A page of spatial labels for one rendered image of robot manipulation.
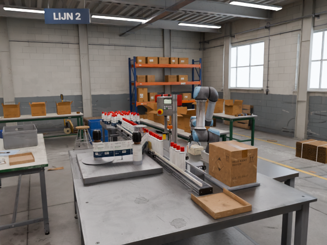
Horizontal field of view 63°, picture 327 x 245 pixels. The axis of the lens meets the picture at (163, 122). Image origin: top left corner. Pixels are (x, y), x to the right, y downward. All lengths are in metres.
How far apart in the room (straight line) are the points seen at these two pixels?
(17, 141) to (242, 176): 2.86
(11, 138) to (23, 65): 6.12
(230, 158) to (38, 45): 8.60
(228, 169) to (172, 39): 9.49
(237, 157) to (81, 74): 8.38
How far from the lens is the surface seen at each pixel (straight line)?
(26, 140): 3.94
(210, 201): 1.88
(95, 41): 10.16
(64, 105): 7.77
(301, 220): 2.16
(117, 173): 2.29
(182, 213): 1.72
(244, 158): 2.08
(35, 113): 7.75
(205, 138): 2.62
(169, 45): 11.06
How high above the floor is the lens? 1.62
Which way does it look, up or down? 9 degrees down
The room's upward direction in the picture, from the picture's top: 1 degrees counter-clockwise
